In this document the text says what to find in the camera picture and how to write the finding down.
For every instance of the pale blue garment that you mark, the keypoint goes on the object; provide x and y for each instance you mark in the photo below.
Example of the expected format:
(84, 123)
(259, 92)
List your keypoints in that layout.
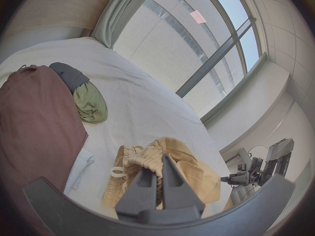
(80, 167)

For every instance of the beige shorts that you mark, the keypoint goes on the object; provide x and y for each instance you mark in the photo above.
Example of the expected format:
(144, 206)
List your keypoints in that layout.
(189, 168)

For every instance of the grey-green curtain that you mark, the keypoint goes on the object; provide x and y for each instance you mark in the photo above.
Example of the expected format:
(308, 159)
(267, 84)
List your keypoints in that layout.
(115, 16)

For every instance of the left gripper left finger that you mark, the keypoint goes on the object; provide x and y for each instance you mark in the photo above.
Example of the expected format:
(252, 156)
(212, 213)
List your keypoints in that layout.
(137, 193)

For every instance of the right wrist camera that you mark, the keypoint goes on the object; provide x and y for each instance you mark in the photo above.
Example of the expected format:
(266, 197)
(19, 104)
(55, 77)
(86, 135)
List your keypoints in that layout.
(241, 167)

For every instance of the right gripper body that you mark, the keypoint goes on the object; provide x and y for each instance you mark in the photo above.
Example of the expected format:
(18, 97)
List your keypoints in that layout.
(238, 179)

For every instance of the window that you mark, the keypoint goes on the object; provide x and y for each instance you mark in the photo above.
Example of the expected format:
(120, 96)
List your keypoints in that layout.
(160, 45)

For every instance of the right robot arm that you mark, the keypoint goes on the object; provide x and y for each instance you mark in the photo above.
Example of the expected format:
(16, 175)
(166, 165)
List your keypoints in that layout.
(280, 149)

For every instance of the dark grey garment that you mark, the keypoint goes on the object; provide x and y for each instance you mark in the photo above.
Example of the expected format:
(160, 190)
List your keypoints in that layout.
(69, 76)

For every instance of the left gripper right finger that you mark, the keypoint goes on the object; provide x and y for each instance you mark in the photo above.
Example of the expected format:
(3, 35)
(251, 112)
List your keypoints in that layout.
(179, 190)

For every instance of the green garment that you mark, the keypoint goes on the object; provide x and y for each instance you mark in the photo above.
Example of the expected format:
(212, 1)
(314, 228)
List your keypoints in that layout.
(91, 104)

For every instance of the brown garment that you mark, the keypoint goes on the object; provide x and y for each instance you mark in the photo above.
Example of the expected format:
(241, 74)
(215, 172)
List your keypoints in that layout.
(37, 112)

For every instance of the bed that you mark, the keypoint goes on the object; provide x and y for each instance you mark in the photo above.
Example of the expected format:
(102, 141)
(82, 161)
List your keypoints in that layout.
(147, 95)

